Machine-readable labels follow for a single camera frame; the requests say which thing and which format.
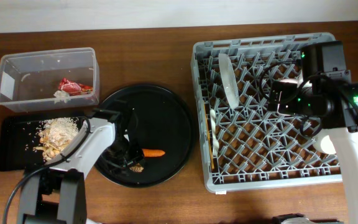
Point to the pink bowl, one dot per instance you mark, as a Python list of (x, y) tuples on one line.
[(292, 81)]

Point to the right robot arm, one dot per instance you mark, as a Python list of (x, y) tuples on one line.
[(326, 92)]

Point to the clear plastic bin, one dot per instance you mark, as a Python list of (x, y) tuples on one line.
[(29, 80)]

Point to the peanut shells and rice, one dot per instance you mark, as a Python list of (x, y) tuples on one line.
[(52, 136)]

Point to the grey plate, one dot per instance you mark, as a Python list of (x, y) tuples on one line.
[(229, 80)]

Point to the walnut piece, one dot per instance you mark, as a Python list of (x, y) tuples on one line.
[(137, 168)]

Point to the red snack wrapper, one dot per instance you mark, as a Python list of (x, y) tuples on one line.
[(74, 88)]

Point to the black rectangular bin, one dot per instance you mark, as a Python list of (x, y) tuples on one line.
[(19, 136)]

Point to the grey dishwasher rack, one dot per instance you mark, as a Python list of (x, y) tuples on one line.
[(258, 149)]

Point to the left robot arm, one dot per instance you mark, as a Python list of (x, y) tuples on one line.
[(55, 192)]

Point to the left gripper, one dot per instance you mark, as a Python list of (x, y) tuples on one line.
[(136, 156)]

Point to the orange carrot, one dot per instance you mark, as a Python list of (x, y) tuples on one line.
[(153, 152)]

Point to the wooden chopstick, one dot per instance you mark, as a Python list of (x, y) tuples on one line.
[(208, 139)]

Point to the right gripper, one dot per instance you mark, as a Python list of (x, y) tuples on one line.
[(285, 104)]

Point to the round black tray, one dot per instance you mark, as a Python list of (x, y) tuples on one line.
[(162, 120)]

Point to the white tissue scrap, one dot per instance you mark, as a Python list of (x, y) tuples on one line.
[(61, 96)]

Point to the white plastic fork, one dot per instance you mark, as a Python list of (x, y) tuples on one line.
[(215, 142)]

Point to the cream cup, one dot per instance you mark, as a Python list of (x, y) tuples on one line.
[(323, 143)]

